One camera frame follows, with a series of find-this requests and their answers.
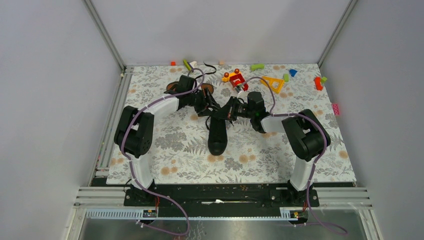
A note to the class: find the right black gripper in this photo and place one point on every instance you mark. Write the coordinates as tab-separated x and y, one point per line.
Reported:
228	110

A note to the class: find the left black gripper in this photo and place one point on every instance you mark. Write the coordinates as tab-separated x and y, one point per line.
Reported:
203	109

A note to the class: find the black sneaker with laces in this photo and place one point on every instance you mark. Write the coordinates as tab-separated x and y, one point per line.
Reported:
217	137

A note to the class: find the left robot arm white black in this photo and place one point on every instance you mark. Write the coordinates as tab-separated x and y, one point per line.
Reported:
134	132

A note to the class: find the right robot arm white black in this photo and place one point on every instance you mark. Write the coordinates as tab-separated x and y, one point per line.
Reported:
306	136

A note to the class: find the floral patterned table mat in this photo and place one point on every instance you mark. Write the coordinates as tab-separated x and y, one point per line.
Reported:
179	153

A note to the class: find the overturned shoe orange sole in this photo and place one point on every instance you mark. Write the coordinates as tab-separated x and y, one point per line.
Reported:
187	83

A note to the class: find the red duplo block assembly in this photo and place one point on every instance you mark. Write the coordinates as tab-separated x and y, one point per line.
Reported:
236	80

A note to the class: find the green purple white toy blocks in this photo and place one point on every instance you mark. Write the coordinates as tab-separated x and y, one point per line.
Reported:
190	65

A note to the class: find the green curved toy block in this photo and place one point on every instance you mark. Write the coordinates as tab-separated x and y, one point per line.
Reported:
258	66

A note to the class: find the small green toy block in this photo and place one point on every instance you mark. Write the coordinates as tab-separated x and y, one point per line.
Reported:
286	77

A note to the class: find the blue toy block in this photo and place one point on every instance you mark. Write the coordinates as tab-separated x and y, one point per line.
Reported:
292	72

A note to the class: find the red and green toy blocks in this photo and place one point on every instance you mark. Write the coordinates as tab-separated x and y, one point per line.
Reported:
319	82

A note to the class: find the pink lego brick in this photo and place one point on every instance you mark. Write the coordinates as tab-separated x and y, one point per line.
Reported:
336	109

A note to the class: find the yellow triangular toy frame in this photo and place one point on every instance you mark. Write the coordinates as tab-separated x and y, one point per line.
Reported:
275	84

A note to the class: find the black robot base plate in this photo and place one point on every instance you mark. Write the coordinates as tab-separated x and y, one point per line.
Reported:
225	200

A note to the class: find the aluminium frame rails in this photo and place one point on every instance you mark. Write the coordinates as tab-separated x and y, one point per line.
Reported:
151	32

